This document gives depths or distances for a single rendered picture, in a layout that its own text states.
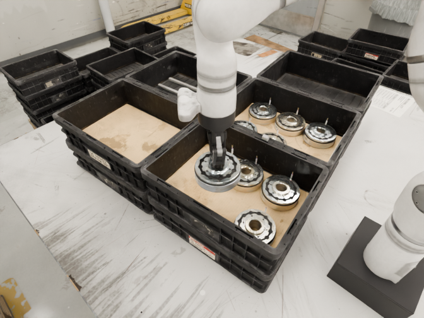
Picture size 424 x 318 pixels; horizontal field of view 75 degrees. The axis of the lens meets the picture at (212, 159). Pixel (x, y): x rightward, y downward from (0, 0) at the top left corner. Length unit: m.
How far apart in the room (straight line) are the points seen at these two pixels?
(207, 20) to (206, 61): 0.08
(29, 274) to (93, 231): 0.93
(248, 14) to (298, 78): 0.93
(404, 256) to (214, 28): 0.57
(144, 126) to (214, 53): 0.60
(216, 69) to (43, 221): 0.76
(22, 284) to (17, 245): 0.26
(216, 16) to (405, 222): 0.50
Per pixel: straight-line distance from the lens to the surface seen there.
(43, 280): 1.78
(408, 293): 0.82
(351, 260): 0.80
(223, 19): 0.42
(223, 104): 0.50
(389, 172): 1.20
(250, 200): 0.77
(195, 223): 0.71
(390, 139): 1.36
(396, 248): 0.70
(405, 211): 0.63
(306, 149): 0.96
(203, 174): 0.59
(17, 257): 1.92
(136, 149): 0.93
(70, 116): 1.04
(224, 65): 0.47
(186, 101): 0.52
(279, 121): 1.00
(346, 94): 1.30
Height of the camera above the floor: 1.45
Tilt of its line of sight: 45 degrees down
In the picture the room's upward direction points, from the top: straight up
